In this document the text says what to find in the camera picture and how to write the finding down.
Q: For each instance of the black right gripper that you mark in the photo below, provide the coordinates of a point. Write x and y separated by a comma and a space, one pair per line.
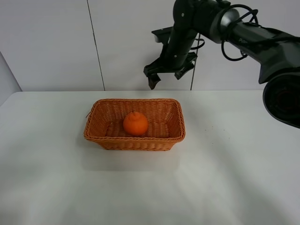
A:
175, 57

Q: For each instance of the orange with knobbed top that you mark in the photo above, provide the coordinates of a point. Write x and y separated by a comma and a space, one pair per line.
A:
135, 123

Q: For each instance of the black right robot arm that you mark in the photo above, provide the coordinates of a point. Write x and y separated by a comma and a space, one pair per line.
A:
220, 21

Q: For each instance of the orange woven plastic basket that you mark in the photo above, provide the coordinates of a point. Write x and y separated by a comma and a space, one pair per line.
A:
104, 125

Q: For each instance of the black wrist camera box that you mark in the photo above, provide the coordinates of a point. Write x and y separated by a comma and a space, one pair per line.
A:
162, 35

